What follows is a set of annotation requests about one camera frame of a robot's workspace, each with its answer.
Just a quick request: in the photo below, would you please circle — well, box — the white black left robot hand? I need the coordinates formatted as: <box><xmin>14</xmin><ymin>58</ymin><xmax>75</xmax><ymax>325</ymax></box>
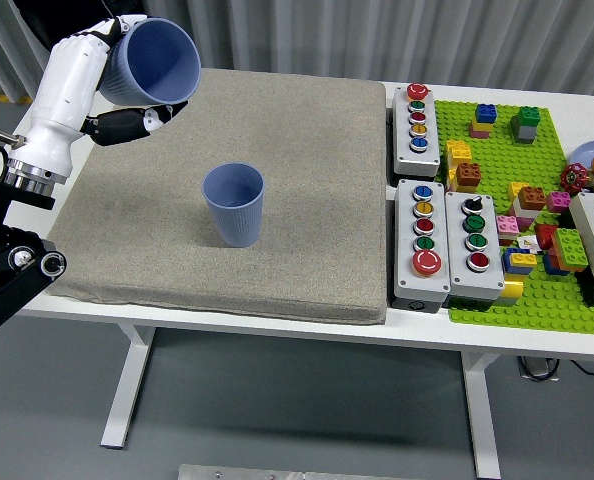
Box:
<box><xmin>9</xmin><ymin>14</ymin><xmax>189</xmax><ymax>177</ymax></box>

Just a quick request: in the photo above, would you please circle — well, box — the blue ribbed plastic cup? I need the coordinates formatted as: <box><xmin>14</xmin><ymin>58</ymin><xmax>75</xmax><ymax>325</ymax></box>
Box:
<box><xmin>98</xmin><ymin>18</ymin><xmax>202</xmax><ymax>107</ymax></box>
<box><xmin>201</xmin><ymin>162</ymin><xmax>267</xmax><ymax>249</ymax></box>

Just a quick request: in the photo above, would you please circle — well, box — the person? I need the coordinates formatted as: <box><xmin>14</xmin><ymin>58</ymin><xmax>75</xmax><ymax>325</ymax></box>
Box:
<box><xmin>15</xmin><ymin>0</ymin><xmax>147</xmax><ymax>54</ymax></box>

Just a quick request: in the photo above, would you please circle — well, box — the grey-brown fabric mat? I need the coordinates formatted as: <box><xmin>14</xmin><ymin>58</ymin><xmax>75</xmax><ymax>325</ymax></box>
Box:
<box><xmin>44</xmin><ymin>68</ymin><xmax>389</xmax><ymax>326</ymax></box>

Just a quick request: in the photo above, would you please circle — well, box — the white table leg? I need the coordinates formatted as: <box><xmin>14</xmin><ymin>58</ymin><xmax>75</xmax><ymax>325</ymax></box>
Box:
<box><xmin>100</xmin><ymin>322</ymin><xmax>154</xmax><ymax>450</ymax></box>
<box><xmin>459</xmin><ymin>349</ymin><xmax>502</xmax><ymax>480</ymax></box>

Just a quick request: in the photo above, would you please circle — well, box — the grey five-button control box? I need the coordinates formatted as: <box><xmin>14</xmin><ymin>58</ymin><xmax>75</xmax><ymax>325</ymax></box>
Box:
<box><xmin>390</xmin><ymin>82</ymin><xmax>441</xmax><ymax>181</ymax></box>

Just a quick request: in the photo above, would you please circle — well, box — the grey box with emergency stop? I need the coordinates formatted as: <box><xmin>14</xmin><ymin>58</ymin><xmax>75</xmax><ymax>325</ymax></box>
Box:
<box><xmin>393</xmin><ymin>178</ymin><xmax>452</xmax><ymax>307</ymax></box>

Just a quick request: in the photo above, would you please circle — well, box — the brown toy brick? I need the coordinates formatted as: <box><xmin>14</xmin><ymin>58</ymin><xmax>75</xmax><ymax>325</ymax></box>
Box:
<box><xmin>455</xmin><ymin>162</ymin><xmax>482</xmax><ymax>189</ymax></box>
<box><xmin>518</xmin><ymin>186</ymin><xmax>547</xmax><ymax>211</ymax></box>

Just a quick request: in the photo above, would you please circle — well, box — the grey toy brick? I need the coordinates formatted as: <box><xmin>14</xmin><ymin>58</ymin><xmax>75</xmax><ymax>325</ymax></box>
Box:
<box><xmin>510</xmin><ymin>115</ymin><xmax>537</xmax><ymax>146</ymax></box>

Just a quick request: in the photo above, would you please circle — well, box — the blue and yellow brick stack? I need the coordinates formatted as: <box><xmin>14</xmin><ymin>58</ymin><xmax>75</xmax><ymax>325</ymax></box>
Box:
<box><xmin>501</xmin><ymin>247</ymin><xmax>538</xmax><ymax>276</ymax></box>

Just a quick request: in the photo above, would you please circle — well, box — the yellow round toy brick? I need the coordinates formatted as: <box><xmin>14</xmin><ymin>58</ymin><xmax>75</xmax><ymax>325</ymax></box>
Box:
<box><xmin>496</xmin><ymin>273</ymin><xmax>526</xmax><ymax>307</ymax></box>

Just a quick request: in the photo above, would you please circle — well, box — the red toy brick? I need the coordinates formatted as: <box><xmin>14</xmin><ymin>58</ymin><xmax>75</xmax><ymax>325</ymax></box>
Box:
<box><xmin>534</xmin><ymin>223</ymin><xmax>561</xmax><ymax>250</ymax></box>

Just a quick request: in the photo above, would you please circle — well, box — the magenta toy brick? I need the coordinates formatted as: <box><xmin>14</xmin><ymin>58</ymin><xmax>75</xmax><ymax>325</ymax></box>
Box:
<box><xmin>546</xmin><ymin>191</ymin><xmax>573</xmax><ymax>214</ymax></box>

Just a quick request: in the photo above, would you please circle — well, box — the red valve handwheel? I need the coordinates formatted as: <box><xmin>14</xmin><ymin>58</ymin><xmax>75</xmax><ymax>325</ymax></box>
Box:
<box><xmin>559</xmin><ymin>163</ymin><xmax>589</xmax><ymax>194</ymax></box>

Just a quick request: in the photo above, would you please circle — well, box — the light blue plate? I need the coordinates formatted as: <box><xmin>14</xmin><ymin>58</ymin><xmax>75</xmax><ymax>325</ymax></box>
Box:
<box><xmin>571</xmin><ymin>139</ymin><xmax>594</xmax><ymax>179</ymax></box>

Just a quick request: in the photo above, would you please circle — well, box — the large green toy brick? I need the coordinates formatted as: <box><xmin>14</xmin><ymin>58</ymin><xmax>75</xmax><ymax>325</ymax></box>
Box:
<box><xmin>550</xmin><ymin>227</ymin><xmax>589</xmax><ymax>271</ymax></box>

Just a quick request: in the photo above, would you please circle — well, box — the green studded baseplate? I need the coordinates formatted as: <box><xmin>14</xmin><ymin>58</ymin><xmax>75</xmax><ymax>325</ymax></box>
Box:
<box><xmin>434</xmin><ymin>98</ymin><xmax>594</xmax><ymax>335</ymax></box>

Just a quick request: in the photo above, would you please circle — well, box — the grey power adapter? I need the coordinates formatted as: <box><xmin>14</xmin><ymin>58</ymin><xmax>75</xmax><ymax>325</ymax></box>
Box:
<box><xmin>516</xmin><ymin>355</ymin><xmax>561</xmax><ymax>382</ymax></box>

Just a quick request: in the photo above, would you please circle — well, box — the grey box with selector switch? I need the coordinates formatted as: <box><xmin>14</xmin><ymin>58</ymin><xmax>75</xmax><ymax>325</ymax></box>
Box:
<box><xmin>444</xmin><ymin>190</ymin><xmax>507</xmax><ymax>304</ymax></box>

